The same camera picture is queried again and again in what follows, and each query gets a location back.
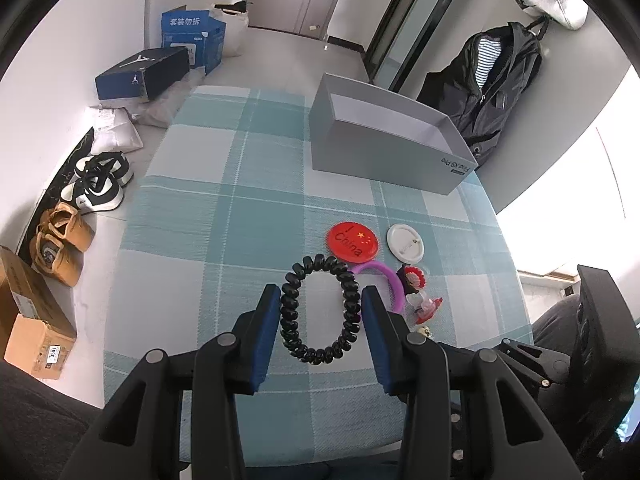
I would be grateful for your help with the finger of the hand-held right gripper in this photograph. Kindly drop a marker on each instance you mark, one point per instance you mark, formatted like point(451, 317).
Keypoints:
point(459, 435)
point(530, 357)

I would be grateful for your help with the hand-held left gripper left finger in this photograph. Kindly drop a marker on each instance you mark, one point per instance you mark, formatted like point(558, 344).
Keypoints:
point(267, 330)

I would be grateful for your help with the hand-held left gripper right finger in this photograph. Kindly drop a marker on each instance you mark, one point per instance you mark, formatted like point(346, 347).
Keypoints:
point(375, 330)

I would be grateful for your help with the red white doll figure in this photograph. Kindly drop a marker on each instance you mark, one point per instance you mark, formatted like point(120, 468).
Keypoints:
point(412, 282)

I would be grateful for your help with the red round badge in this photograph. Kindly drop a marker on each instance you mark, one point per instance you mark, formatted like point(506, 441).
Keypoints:
point(350, 245)

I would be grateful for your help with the white round badge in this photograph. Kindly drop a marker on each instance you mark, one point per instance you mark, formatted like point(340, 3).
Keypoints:
point(405, 242)

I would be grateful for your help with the grey cardboard box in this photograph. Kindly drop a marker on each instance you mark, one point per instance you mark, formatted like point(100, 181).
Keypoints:
point(380, 155)

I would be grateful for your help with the person's right leg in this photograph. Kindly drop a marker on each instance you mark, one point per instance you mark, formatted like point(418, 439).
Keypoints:
point(555, 325)

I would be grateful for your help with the person's leg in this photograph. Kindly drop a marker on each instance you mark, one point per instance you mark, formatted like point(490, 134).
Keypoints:
point(35, 425)
point(555, 325)

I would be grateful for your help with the teal checkered tablecloth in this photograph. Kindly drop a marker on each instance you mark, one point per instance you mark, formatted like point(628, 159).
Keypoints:
point(225, 220)

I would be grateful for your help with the black white sneaker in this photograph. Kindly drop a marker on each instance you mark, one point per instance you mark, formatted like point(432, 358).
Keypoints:
point(95, 197)
point(107, 167)

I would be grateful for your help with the tan shoe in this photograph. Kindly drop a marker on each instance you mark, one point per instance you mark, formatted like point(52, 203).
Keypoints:
point(55, 260)
point(67, 227)

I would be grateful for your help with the brown cardboard box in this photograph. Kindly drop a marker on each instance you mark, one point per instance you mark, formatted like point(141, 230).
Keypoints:
point(30, 320)

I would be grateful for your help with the small white plastic package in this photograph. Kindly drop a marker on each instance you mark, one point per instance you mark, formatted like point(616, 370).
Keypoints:
point(117, 132)

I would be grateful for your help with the person's left leg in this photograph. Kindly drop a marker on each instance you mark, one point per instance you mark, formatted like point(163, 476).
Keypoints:
point(35, 425)

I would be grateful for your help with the black jacket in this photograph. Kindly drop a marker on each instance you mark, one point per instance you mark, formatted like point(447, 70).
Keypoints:
point(510, 90)

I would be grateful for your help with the blue black shoe box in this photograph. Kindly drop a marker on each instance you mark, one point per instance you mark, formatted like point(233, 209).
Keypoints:
point(145, 72)

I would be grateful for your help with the striped shirt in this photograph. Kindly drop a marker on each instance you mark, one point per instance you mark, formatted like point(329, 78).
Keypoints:
point(485, 62)

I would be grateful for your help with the white bag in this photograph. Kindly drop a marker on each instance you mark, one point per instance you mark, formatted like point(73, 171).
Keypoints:
point(234, 30)

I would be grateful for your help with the blue cardboard carton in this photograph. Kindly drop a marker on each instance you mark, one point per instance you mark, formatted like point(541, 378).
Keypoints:
point(192, 35)

